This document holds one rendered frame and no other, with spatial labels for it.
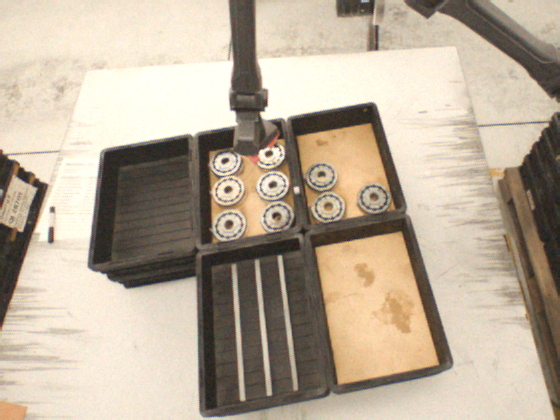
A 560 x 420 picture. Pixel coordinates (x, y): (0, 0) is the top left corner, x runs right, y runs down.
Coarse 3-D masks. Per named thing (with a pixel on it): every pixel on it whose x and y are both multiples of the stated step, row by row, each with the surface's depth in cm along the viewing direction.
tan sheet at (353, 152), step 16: (352, 128) 148; (368, 128) 148; (304, 144) 146; (320, 144) 145; (336, 144) 145; (352, 144) 145; (368, 144) 144; (304, 160) 143; (320, 160) 142; (336, 160) 142; (352, 160) 141; (368, 160) 141; (320, 176) 139; (352, 176) 138; (368, 176) 138; (384, 176) 138; (336, 192) 136; (352, 192) 136; (352, 208) 133
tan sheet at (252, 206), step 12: (252, 168) 142; (288, 168) 141; (216, 180) 141; (252, 180) 140; (228, 192) 138; (252, 192) 138; (216, 204) 136; (252, 204) 135; (264, 204) 135; (288, 204) 135; (216, 216) 134; (252, 216) 133; (228, 228) 132; (252, 228) 131; (216, 240) 130
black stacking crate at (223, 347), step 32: (224, 256) 121; (256, 256) 126; (288, 256) 126; (224, 288) 123; (256, 288) 122; (288, 288) 122; (224, 320) 118; (256, 320) 118; (224, 352) 114; (256, 352) 114; (288, 352) 113; (224, 384) 110; (256, 384) 110; (288, 384) 109
